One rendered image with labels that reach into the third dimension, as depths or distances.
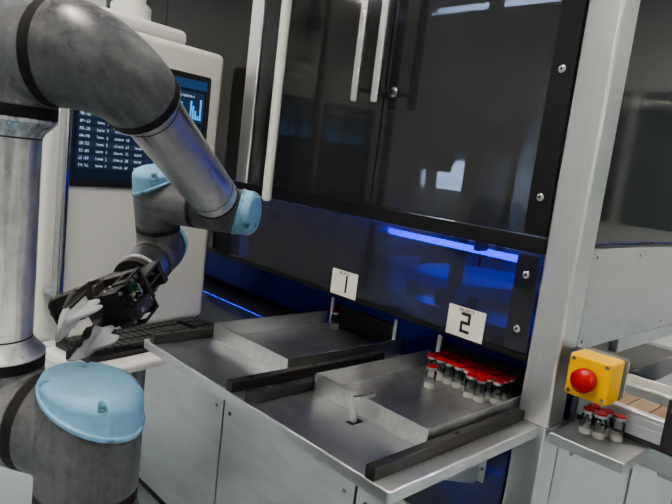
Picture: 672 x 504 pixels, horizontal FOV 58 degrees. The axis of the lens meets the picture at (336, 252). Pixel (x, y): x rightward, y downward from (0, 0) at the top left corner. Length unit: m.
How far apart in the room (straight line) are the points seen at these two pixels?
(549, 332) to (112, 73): 0.81
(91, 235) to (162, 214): 0.54
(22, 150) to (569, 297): 0.85
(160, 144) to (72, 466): 0.38
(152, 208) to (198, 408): 1.06
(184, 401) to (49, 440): 1.34
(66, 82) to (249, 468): 1.34
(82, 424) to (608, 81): 0.91
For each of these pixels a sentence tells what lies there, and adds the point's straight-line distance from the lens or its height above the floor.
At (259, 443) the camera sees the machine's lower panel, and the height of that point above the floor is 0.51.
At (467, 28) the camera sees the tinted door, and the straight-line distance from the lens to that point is 1.28.
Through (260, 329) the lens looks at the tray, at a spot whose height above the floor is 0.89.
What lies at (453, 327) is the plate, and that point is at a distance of 1.23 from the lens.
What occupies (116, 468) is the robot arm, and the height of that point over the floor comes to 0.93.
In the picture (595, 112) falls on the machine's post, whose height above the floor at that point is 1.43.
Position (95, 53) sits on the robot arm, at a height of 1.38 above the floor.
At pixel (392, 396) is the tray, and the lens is 1.16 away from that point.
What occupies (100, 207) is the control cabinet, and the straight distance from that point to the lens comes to 1.57.
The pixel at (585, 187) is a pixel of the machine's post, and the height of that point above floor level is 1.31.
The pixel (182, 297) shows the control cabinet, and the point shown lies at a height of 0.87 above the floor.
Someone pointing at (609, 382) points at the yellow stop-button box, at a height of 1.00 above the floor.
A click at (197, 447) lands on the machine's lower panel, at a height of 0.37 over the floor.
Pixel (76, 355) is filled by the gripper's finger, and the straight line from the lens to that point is 0.90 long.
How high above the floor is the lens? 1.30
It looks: 8 degrees down
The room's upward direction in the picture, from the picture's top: 7 degrees clockwise
